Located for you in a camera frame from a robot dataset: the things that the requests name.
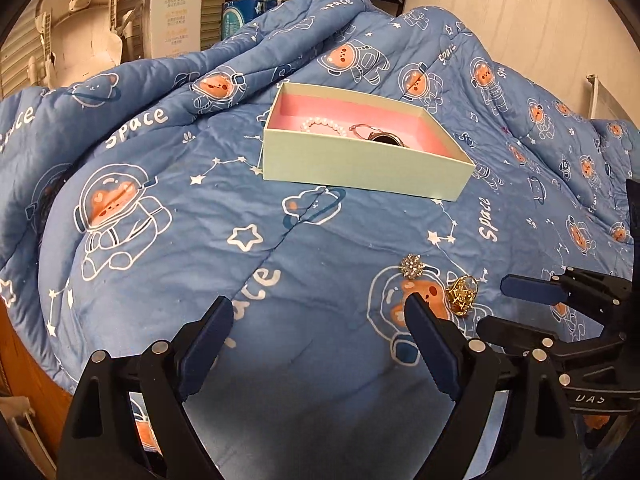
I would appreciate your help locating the louvered wardrobe door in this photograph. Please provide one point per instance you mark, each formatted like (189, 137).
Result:
(15, 60)

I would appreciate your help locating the blue printed blanket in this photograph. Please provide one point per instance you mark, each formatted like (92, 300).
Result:
(200, 220)

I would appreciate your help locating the cream baby high chair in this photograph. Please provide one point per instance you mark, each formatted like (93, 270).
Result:
(80, 35)

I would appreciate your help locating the blue tissue pack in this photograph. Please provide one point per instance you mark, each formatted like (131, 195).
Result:
(245, 17)

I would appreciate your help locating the tall white carton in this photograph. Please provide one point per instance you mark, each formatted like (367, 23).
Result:
(175, 15)

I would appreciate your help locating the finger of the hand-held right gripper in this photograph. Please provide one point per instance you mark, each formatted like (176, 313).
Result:
(530, 290)
(515, 332)

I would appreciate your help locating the sparkly snowflake brooch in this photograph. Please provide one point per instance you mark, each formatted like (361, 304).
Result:
(413, 266)

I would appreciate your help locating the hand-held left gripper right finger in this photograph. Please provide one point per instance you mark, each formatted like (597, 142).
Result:
(430, 345)

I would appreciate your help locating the white radiator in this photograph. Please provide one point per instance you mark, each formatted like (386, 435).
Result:
(605, 100)

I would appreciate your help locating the green box with pink lining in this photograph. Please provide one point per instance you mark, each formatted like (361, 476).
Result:
(350, 170)

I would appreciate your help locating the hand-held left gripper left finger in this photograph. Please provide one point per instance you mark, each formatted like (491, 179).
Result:
(205, 345)

